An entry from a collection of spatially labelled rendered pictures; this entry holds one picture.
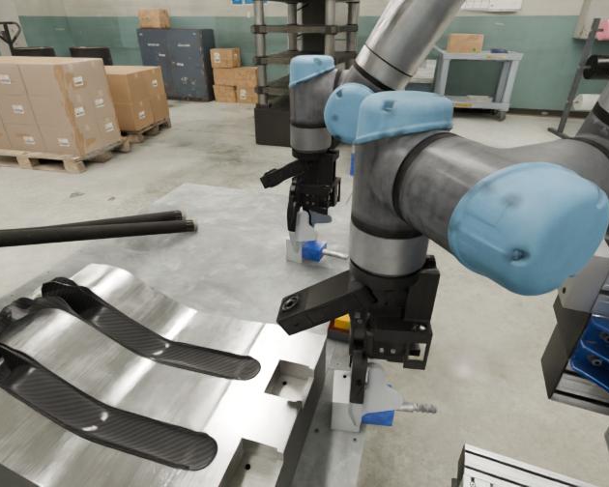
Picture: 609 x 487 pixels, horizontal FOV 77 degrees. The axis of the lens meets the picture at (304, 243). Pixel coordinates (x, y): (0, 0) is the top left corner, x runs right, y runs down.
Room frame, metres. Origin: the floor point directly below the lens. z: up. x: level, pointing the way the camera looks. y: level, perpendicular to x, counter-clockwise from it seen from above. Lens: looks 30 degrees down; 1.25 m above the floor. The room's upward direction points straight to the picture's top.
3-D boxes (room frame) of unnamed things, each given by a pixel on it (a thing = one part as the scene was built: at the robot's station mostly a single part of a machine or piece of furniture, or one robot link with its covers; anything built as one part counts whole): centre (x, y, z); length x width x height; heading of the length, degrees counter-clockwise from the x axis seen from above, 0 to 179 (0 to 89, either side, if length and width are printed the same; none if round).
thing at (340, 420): (0.32, -0.10, 0.83); 0.13 x 0.05 x 0.05; 83
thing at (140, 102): (4.96, 2.44, 0.37); 1.20 x 0.82 x 0.74; 81
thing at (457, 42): (5.89, -2.18, 0.94); 0.41 x 0.33 x 0.29; 80
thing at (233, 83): (7.10, 1.13, 0.42); 0.86 x 0.33 x 0.83; 73
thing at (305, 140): (0.71, -0.01, 1.07); 0.08 x 0.08 x 0.05
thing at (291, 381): (0.31, 0.02, 0.87); 0.05 x 0.05 x 0.04; 73
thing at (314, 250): (0.70, -0.03, 0.83); 0.13 x 0.05 x 0.05; 66
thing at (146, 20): (7.43, 2.51, 1.26); 0.42 x 0.33 x 0.29; 73
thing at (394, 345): (0.32, -0.09, 0.99); 0.09 x 0.08 x 0.12; 83
